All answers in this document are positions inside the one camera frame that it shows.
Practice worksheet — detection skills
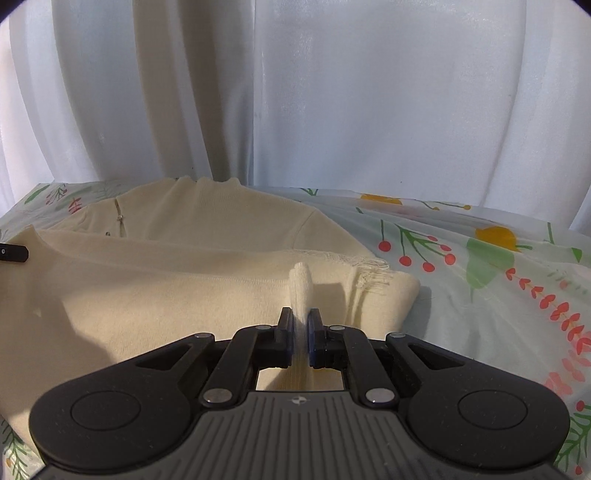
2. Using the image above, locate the cream knit sweater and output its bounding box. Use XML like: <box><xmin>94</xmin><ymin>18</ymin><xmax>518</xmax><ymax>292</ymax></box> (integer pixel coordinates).
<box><xmin>0</xmin><ymin>176</ymin><xmax>422</xmax><ymax>444</ymax></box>

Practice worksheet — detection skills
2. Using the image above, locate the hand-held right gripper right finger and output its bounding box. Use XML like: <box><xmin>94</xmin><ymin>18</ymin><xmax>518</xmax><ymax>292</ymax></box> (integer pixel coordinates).
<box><xmin>307</xmin><ymin>308</ymin><xmax>482</xmax><ymax>409</ymax></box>

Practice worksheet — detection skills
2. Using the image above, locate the white curtain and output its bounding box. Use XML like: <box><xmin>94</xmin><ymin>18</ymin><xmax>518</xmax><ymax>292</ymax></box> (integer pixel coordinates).
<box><xmin>0</xmin><ymin>0</ymin><xmax>591</xmax><ymax>234</ymax></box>

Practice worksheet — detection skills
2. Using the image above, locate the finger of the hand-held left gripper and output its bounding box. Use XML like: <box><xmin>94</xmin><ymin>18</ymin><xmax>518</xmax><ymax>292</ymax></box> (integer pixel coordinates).
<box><xmin>0</xmin><ymin>242</ymin><xmax>30</xmax><ymax>264</ymax></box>

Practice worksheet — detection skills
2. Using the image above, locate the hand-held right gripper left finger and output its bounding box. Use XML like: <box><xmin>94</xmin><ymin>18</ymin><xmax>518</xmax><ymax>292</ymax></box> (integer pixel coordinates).
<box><xmin>111</xmin><ymin>307</ymin><xmax>296</xmax><ymax>409</ymax></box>

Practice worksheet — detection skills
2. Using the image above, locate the floral bed sheet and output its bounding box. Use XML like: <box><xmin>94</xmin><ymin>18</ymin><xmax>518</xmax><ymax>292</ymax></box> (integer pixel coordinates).
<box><xmin>0</xmin><ymin>181</ymin><xmax>591</xmax><ymax>480</ymax></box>

